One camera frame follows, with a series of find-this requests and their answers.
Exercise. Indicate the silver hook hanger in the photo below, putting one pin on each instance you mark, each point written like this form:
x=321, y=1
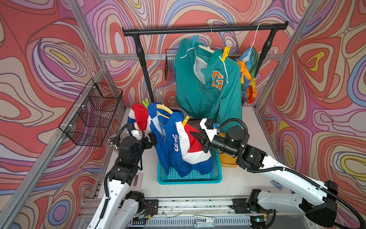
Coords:
x=208, y=46

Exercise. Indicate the black clothes rack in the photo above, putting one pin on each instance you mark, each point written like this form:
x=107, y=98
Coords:
x=136, y=33

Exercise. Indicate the cup of pencils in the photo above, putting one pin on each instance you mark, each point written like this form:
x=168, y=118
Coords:
x=114, y=141

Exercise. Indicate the teal green jacket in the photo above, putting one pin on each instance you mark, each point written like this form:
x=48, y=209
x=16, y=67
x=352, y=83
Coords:
x=207, y=86

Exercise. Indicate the blue white red jacket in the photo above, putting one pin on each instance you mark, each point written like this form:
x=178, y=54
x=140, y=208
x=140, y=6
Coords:
x=176, y=147

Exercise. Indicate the small black wire basket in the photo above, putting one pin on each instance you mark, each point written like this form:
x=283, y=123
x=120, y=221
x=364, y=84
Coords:
x=170, y=55

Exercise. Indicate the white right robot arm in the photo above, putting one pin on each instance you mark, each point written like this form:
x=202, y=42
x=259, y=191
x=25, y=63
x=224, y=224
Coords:
x=314, y=199

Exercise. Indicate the white wire hanger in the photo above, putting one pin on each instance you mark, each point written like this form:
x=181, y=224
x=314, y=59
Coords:
x=253, y=40

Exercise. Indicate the pink calculator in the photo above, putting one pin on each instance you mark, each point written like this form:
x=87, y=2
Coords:
x=137, y=181

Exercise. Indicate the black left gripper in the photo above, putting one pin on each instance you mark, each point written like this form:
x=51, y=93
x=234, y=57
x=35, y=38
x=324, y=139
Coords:
x=152, y=140

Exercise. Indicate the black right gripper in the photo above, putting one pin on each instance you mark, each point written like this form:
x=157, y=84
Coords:
x=204, y=141

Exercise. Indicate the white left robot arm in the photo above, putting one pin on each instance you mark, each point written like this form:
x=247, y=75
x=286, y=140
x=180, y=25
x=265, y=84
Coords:
x=119, y=204

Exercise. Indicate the yellow plastic tray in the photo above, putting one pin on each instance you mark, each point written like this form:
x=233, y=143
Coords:
x=227, y=161

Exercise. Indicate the teal plastic basket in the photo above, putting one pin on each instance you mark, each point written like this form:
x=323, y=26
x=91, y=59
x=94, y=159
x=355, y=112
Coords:
x=194, y=177

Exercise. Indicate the green clothespin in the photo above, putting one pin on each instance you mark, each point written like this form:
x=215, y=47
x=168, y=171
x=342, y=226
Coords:
x=146, y=103

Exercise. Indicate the blue clothespin on teal jacket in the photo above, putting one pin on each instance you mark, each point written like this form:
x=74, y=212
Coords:
x=194, y=40

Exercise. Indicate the wooden hanger gold hook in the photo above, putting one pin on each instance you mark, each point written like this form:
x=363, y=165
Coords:
x=162, y=106

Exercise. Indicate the multicolour patchwork jacket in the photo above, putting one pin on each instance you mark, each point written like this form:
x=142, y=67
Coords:
x=248, y=62

